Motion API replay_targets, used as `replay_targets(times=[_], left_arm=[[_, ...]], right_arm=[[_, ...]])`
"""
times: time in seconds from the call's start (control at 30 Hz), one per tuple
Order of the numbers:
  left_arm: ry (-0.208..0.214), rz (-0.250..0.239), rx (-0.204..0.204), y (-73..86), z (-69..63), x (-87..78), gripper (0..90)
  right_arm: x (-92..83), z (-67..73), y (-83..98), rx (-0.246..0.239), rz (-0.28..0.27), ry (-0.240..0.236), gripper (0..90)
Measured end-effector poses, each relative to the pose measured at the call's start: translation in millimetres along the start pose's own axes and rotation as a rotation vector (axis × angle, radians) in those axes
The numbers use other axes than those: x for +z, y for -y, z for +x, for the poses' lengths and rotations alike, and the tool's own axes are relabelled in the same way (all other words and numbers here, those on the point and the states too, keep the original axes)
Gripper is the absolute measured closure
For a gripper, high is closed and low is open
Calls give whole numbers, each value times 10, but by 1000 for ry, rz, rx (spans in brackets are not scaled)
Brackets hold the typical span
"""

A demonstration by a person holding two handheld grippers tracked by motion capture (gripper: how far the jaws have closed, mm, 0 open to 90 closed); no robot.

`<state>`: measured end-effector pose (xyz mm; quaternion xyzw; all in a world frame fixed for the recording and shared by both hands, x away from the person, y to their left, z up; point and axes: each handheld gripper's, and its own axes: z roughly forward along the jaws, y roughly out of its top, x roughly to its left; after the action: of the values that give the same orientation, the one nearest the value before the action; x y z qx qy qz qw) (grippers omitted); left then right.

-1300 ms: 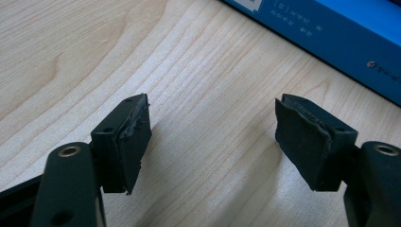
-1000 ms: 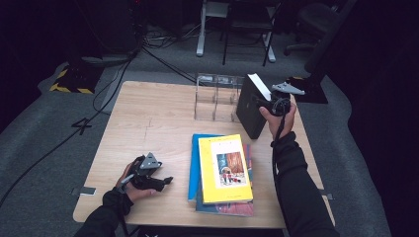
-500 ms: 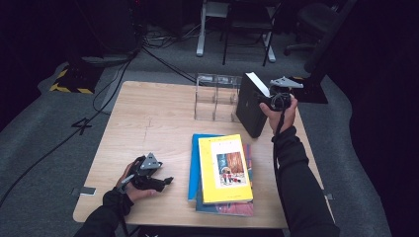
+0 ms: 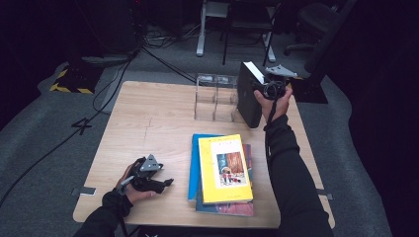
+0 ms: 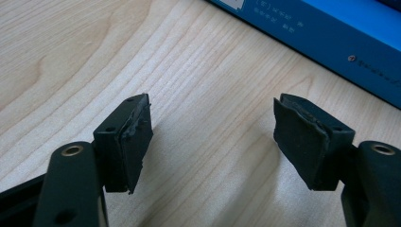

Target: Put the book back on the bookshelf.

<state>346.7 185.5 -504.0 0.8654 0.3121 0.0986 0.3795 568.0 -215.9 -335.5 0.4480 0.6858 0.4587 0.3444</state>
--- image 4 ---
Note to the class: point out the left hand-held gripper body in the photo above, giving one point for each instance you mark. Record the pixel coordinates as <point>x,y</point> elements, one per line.
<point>146,179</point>

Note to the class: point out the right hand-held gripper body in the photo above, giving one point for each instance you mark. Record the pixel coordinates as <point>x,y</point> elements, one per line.
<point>275,89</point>

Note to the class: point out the thick black book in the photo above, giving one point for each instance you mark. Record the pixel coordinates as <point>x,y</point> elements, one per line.
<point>247,102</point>

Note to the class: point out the thin blue book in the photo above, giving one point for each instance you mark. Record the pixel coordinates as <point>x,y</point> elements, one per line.
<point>193,164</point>

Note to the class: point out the clear acrylic book rack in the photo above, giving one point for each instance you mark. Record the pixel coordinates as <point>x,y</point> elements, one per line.
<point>214,102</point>

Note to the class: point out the yellow book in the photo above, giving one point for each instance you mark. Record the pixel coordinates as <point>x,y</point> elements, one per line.
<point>224,171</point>

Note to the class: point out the red and blue illustrated book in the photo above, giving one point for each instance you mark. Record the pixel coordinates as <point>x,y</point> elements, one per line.
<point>227,209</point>

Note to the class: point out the person's left hand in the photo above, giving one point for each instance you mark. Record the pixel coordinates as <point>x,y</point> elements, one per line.
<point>138,197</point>

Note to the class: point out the person's right hand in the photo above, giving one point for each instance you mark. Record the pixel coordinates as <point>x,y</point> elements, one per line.
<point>275,110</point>

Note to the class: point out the black stand with striped base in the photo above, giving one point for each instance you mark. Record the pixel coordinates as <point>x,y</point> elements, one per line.
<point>313,89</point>

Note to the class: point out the person's dark clothing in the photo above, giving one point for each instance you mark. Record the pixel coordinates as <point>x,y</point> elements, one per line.
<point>197,232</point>

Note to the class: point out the black metal chair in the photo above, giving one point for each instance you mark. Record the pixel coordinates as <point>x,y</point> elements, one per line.
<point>247,23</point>

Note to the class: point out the black office chair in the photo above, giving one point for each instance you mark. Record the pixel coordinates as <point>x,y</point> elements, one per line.
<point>313,23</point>

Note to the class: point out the yellow-black striped stand base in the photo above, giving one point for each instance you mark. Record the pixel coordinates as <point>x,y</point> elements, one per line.
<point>75,79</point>

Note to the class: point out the dark equipment cabinet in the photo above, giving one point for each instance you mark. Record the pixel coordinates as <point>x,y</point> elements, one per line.
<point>108,29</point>

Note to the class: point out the grey table bracket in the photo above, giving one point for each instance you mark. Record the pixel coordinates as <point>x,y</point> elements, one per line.
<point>86,191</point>
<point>324,194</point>

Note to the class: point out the white desk frame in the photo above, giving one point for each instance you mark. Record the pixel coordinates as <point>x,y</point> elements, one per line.
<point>201,33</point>

